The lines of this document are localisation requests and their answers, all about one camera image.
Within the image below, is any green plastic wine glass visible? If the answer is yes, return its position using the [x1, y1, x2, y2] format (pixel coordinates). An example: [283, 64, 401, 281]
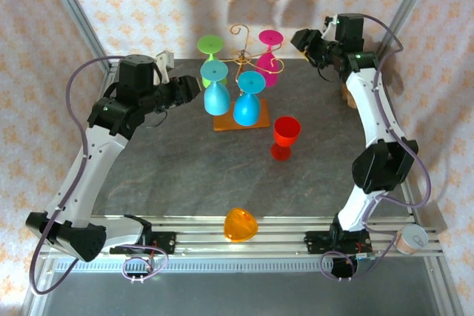
[197, 34, 227, 89]

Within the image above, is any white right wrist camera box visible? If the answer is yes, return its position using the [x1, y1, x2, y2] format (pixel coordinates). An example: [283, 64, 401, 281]
[323, 15, 340, 37]

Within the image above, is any light teal plastic wine glass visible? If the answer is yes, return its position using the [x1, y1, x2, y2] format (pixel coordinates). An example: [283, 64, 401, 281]
[200, 61, 231, 116]

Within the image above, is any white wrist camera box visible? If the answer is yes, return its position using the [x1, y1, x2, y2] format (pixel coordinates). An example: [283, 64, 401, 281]
[154, 50, 175, 84]
[323, 15, 340, 37]

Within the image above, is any grey slotted cable duct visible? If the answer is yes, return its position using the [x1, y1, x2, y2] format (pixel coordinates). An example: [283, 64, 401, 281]
[54, 258, 427, 273]

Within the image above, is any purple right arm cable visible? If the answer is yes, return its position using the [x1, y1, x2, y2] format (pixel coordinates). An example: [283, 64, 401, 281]
[320, 13, 433, 283]

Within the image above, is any blue plastic wine glass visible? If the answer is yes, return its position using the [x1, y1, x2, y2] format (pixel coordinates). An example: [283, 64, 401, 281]
[232, 70, 266, 128]

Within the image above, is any gold wire wine glass rack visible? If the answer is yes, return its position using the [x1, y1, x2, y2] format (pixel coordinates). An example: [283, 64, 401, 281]
[213, 24, 284, 132]

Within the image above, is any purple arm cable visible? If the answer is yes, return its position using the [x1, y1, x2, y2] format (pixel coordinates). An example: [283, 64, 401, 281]
[28, 56, 170, 297]
[320, 13, 433, 283]

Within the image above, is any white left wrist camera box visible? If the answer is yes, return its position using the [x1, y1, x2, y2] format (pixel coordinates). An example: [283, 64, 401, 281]
[154, 50, 175, 84]

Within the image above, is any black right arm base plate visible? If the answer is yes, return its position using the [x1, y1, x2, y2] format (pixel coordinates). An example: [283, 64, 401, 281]
[304, 230, 375, 255]

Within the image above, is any red plastic wine glass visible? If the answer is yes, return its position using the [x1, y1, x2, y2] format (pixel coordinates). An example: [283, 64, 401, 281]
[270, 115, 302, 163]

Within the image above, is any magenta plastic wine glass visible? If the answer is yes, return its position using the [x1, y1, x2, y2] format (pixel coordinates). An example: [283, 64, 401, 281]
[257, 30, 284, 89]

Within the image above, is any orange plastic bowl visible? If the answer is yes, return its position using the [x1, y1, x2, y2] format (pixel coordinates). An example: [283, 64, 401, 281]
[224, 207, 259, 244]

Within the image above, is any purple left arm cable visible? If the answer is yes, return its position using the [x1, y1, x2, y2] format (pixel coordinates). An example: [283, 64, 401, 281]
[28, 56, 170, 297]

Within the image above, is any aluminium side rail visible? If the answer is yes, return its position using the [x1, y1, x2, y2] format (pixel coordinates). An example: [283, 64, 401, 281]
[381, 82, 447, 232]
[47, 60, 120, 228]

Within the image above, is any brown teddy bear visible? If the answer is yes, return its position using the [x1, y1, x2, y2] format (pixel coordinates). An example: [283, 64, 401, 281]
[340, 82, 359, 110]

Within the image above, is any aluminium front rail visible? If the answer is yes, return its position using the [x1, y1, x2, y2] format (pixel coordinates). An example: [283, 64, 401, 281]
[39, 215, 445, 258]

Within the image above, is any aluminium frame post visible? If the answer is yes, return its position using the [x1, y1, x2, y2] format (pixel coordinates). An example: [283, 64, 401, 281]
[373, 0, 441, 60]
[39, 0, 112, 73]

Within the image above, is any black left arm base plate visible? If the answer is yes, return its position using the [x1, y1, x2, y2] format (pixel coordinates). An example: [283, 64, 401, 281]
[110, 231, 177, 255]

